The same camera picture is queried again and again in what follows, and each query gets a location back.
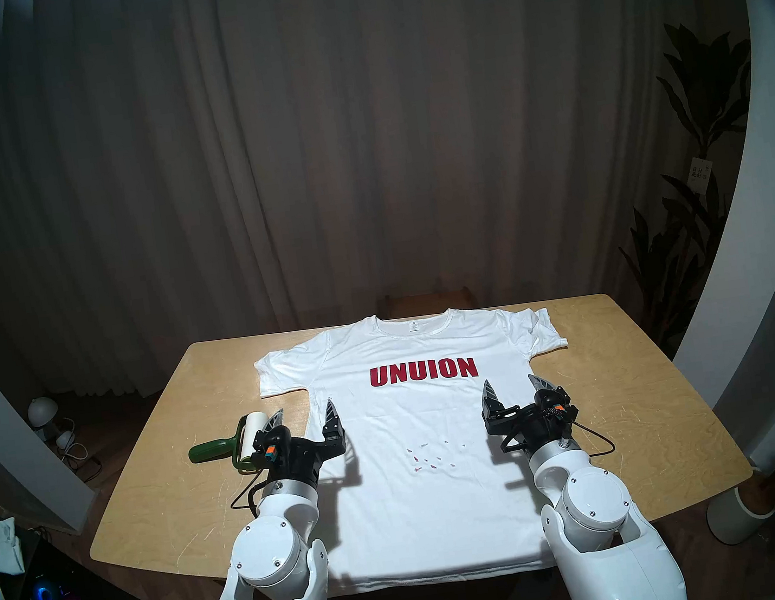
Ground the large white mushroom lamp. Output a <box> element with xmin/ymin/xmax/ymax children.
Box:
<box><xmin>25</xmin><ymin>395</ymin><xmax>63</xmax><ymax>444</ymax></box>

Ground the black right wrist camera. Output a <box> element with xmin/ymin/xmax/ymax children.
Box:
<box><xmin>541</xmin><ymin>391</ymin><xmax>582</xmax><ymax>428</ymax></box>

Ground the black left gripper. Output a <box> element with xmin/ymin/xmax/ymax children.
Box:
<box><xmin>257</xmin><ymin>397</ymin><xmax>352</xmax><ymax>491</ymax></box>

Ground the thin black camera cable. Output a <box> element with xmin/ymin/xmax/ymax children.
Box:
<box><xmin>225</xmin><ymin>460</ymin><xmax>278</xmax><ymax>522</ymax></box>
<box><xmin>567</xmin><ymin>415</ymin><xmax>618</xmax><ymax>460</ymax></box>

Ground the thin black left camera cable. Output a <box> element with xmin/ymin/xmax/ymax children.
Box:
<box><xmin>225</xmin><ymin>460</ymin><xmax>278</xmax><ymax>522</ymax></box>

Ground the long beige pleated curtain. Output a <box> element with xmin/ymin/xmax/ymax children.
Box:
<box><xmin>0</xmin><ymin>0</ymin><xmax>775</xmax><ymax>418</ymax></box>

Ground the white lamp cable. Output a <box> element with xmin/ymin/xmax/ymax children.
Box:
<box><xmin>56</xmin><ymin>412</ymin><xmax>103</xmax><ymax>484</ymax></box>

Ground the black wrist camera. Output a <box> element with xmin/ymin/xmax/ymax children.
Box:
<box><xmin>251</xmin><ymin>432</ymin><xmax>288</xmax><ymax>468</ymax></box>
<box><xmin>541</xmin><ymin>391</ymin><xmax>582</xmax><ymax>428</ymax></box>

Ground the thin black right camera cable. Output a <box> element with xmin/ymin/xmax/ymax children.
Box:
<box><xmin>567</xmin><ymin>415</ymin><xmax>618</xmax><ymax>460</ymax></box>

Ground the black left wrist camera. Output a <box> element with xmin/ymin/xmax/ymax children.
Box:
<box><xmin>251</xmin><ymin>432</ymin><xmax>288</xmax><ymax>468</ymax></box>

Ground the green handled white lint roller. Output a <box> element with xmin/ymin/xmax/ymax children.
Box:
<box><xmin>185</xmin><ymin>411</ymin><xmax>274</xmax><ymax>480</ymax></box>

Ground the white paper plant tag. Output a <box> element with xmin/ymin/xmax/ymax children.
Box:
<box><xmin>685</xmin><ymin>155</ymin><xmax>717</xmax><ymax>196</ymax></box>

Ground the tall dark leafy plant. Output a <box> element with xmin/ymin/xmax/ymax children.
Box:
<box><xmin>590</xmin><ymin>11</ymin><xmax>775</xmax><ymax>363</ymax></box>

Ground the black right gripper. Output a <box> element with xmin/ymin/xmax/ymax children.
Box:
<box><xmin>478</xmin><ymin>369</ymin><xmax>581</xmax><ymax>462</ymax></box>

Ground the white T-shirt red UNUION print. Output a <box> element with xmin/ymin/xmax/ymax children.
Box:
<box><xmin>250</xmin><ymin>291</ymin><xmax>598</xmax><ymax>600</ymax></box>

